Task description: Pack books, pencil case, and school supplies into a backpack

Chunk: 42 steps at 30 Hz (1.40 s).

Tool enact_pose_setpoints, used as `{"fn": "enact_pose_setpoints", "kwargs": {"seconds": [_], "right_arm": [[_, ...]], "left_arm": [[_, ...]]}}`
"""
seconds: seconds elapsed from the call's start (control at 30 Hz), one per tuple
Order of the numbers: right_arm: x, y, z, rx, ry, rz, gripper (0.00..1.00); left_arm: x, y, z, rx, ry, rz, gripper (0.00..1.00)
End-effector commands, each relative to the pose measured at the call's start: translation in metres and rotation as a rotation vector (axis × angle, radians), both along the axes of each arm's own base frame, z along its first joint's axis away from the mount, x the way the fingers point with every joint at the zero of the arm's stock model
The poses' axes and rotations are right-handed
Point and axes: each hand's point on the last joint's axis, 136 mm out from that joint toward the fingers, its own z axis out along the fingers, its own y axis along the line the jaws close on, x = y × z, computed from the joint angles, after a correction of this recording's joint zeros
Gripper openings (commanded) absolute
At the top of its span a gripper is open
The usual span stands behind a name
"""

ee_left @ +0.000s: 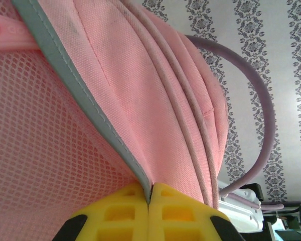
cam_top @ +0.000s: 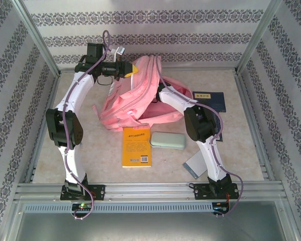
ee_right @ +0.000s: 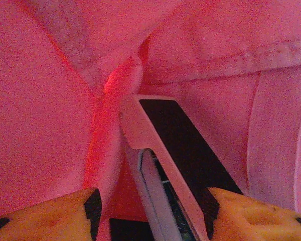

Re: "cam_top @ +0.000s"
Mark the pink school backpack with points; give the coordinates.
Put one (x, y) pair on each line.
(130, 100)

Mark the mint green pencil case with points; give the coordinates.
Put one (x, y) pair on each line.
(168, 140)

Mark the dark blue book yellow label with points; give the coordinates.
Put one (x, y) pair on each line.
(213, 100)

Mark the yellow paperback book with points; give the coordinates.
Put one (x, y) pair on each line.
(136, 148)

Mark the grey teal notebook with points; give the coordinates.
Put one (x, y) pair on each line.
(194, 164)

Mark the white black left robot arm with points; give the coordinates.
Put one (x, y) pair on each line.
(76, 93)

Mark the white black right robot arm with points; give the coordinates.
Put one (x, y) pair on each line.
(210, 155)

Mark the grey sheet metal panel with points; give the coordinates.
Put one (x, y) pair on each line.
(140, 228)

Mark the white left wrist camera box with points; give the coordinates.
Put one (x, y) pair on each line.
(121, 51)

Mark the aluminium frame crossbar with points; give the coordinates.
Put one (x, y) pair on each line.
(215, 69)

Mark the aluminium frame side rail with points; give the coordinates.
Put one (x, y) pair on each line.
(52, 95)
(252, 125)

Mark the aluminium frame post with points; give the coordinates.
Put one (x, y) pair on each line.
(258, 35)
(35, 35)

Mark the aluminium mounting rail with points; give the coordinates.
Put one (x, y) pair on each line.
(145, 192)

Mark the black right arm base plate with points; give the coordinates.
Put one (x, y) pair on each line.
(200, 192)

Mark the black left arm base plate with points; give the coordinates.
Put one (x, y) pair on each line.
(97, 192)

